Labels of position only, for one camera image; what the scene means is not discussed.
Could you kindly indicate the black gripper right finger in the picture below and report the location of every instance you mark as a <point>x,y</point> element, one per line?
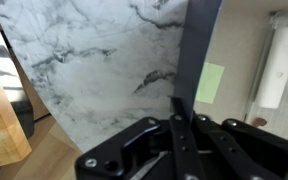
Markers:
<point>212,137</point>

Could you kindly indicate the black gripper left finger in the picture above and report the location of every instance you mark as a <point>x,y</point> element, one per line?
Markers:
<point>187,160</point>

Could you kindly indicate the dark blue cardboard box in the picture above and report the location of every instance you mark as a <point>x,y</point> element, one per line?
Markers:
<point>231,33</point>

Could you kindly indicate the white tube in box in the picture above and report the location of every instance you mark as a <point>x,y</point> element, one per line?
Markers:
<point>275,73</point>

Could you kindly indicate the green sticky note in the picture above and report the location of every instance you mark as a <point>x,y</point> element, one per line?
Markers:
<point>209,82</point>

